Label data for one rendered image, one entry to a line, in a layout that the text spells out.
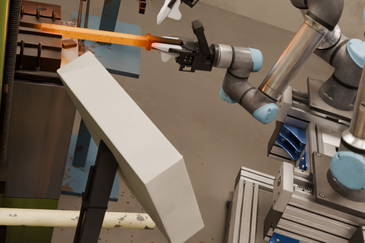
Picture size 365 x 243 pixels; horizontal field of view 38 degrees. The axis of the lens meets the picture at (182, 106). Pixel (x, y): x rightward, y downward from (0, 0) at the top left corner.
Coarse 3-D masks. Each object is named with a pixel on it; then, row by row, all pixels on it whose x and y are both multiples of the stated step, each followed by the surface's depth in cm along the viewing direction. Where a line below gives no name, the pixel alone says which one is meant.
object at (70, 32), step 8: (48, 24) 150; (56, 32) 149; (64, 32) 150; (72, 32) 150; (80, 32) 151; (88, 32) 152; (96, 32) 153; (104, 32) 154; (112, 32) 155; (96, 40) 153; (104, 40) 154; (112, 40) 154; (120, 40) 155; (128, 40) 155; (136, 40) 156; (144, 40) 156; (152, 40) 156; (160, 40) 158; (168, 40) 159; (176, 40) 160; (152, 48) 158
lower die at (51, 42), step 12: (60, 24) 155; (24, 36) 145; (36, 36) 146; (48, 36) 148; (60, 36) 149; (24, 48) 142; (36, 48) 143; (48, 48) 145; (60, 48) 145; (24, 60) 140; (36, 60) 141; (48, 60) 142; (60, 60) 142
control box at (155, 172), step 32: (96, 64) 105; (96, 96) 99; (128, 96) 98; (96, 128) 102; (128, 128) 94; (128, 160) 90; (160, 160) 88; (160, 192) 91; (192, 192) 97; (160, 224) 102; (192, 224) 106
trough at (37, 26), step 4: (20, 24) 149; (24, 24) 149; (28, 24) 150; (32, 24) 150; (36, 24) 150; (40, 24) 150; (28, 28) 149; (32, 28) 150; (36, 28) 151; (40, 28) 151
